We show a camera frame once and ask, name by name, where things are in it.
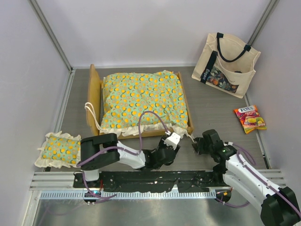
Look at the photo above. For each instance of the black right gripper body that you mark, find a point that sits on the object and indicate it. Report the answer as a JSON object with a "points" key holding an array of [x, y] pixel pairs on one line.
{"points": [[201, 148]]}

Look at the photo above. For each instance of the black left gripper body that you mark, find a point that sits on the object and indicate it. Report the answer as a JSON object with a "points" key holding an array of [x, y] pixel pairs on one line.
{"points": [[162, 144]]}

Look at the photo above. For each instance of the lemon print pet mattress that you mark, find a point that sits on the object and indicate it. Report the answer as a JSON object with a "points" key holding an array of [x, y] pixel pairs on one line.
{"points": [[135, 102]]}

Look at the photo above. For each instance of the wooden pet bed frame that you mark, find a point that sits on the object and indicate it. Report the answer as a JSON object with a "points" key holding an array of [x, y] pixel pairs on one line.
{"points": [[93, 107]]}

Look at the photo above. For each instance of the small lemon print pillow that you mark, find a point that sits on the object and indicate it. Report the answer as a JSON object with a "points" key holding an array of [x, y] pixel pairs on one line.
{"points": [[59, 150]]}

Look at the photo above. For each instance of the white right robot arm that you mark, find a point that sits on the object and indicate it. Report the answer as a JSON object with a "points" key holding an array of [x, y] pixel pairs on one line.
{"points": [[235, 167]]}

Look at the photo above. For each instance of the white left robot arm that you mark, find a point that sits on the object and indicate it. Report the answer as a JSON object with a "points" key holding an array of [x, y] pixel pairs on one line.
{"points": [[103, 150]]}

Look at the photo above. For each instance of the Fox's candy packet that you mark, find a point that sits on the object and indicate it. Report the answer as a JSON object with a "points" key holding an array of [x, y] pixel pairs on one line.
{"points": [[250, 119]]}

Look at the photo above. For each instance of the beige canvas tote bag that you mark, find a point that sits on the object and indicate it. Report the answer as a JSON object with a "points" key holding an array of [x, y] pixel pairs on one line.
{"points": [[227, 64]]}

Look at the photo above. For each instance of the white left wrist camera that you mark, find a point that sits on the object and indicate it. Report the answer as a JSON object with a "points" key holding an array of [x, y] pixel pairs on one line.
{"points": [[172, 140]]}

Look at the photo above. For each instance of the aluminium rail with cable duct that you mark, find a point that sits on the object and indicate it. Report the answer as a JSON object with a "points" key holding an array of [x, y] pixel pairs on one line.
{"points": [[70, 186]]}

